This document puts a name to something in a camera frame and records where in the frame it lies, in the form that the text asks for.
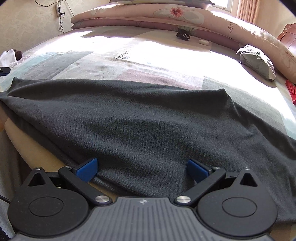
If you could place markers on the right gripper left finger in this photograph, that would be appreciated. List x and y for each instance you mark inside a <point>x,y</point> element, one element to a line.
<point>77,178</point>

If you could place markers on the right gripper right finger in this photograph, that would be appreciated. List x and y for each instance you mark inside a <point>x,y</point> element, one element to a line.
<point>206,179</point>

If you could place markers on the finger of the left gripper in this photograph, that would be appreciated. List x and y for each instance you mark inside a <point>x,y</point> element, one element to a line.
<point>4,71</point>

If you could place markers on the dark grey sweatpants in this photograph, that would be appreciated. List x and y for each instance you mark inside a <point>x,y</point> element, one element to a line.
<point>143,134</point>

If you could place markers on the white plush toy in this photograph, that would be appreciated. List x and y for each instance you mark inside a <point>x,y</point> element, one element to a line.
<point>10,58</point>

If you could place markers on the white power strip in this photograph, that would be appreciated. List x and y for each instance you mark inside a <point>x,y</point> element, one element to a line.
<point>59,11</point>

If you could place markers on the grey bundled cloth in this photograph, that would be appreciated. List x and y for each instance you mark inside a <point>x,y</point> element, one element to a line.
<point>255,59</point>

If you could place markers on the white earbud case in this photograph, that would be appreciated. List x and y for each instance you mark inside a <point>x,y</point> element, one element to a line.
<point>204,42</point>

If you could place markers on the grey floral pillow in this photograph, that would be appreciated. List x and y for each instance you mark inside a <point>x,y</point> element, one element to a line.
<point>194,3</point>

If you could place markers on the black hair claw clip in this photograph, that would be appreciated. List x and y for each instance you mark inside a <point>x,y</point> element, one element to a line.
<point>184,34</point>

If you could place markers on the pink floral folded quilt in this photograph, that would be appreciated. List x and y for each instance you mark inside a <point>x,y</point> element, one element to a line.
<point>186,16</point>

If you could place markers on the orange wooden headboard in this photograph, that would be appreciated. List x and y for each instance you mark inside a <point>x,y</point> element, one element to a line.
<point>287,36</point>

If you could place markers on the red striped curtain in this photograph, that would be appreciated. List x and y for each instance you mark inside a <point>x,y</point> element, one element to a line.
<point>248,10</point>

